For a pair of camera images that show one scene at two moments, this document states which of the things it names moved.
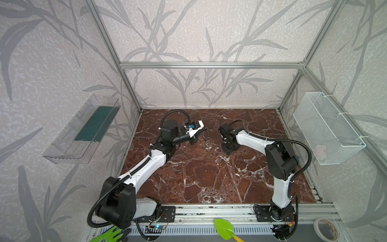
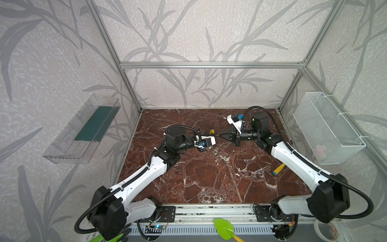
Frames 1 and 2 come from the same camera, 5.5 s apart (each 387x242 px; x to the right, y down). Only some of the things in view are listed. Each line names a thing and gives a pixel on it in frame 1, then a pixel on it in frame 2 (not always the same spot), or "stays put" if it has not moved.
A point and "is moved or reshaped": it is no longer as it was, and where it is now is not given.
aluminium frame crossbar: (214, 65) stays put
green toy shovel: (226, 230) stays put
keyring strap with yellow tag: (208, 145) is moved or reshaped
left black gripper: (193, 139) → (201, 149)
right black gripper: (226, 132) → (237, 136)
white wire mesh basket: (330, 138) stays put
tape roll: (326, 230) stays put
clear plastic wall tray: (74, 142) stays put
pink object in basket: (320, 152) stays put
